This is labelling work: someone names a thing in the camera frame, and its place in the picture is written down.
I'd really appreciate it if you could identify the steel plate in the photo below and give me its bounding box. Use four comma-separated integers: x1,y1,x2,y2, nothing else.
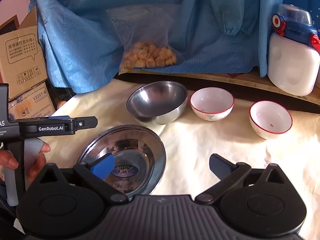
78,125,166,198

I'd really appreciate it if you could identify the white bowl red rim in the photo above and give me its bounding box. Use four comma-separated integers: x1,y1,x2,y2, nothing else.
190,87,235,121
249,101,293,140

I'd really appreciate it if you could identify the deep steel bowl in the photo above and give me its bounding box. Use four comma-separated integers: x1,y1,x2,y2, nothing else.
126,81,188,125

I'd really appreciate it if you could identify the person's left hand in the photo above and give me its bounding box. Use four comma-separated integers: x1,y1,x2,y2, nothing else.
1,142,50,184

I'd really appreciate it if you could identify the lower cardboard box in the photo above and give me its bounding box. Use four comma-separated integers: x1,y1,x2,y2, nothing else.
8,82,55,120

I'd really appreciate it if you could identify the cardboard box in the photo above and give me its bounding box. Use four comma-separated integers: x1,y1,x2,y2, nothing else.
8,82,55,120
1,8,48,100

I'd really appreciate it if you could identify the cream tablecloth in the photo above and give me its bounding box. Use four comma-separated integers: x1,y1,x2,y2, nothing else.
44,80,319,239

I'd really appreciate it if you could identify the orange round object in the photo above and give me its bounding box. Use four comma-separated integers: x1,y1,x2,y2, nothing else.
57,101,67,109

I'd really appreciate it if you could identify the upper cardboard box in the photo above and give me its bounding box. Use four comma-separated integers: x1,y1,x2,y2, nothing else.
1,8,48,100

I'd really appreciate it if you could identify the wooden shelf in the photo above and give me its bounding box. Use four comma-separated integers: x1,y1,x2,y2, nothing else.
115,69,319,114

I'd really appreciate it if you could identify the white jug blue lid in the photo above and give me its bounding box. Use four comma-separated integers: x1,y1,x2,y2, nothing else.
267,4,319,96

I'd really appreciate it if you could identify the blue cloth garment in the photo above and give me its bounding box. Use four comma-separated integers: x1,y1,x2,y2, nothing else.
30,0,283,93

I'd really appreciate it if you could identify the plastic bag of snacks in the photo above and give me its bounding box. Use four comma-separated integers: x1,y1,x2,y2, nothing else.
107,4,184,74

